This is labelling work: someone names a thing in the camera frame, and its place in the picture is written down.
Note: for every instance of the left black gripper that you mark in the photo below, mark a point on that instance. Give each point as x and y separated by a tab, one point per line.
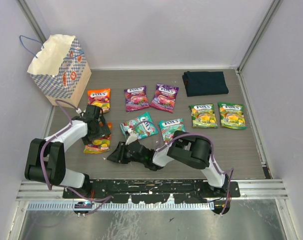
102	131

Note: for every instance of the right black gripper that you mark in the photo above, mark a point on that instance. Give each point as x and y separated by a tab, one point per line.
117	155

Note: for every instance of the orange Fox's fruits packet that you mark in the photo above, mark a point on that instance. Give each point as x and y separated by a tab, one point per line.
100	98

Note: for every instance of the purple snack packet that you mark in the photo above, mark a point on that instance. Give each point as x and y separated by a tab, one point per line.
136	98

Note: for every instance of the teal Fox's mint packet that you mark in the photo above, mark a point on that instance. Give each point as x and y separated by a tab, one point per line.
168	128

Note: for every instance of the blue checkered paper bag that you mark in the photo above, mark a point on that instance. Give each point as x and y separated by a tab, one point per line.
60	70

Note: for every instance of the green snack packet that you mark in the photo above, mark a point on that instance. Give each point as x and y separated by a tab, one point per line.
203	116

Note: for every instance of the green Fox's candy packet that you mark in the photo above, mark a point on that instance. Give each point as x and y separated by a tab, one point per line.
232	115

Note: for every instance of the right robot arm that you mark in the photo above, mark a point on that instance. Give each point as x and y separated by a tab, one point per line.
191	149

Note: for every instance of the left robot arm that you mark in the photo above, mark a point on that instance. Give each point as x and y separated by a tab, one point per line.
46	161

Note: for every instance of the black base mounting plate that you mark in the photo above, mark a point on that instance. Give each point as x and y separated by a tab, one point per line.
154	191

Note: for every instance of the folded navy cloth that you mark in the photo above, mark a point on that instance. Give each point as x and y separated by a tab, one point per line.
204	83

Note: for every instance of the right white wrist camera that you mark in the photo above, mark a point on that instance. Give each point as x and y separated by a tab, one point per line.
131	136

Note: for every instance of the left aluminium frame post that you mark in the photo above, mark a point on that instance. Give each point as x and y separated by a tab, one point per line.
32	20

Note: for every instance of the aluminium frame post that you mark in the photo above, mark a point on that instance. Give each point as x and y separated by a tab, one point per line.
32	20
271	11

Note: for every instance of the right aluminium frame post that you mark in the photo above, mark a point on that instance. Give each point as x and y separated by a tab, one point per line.
271	11

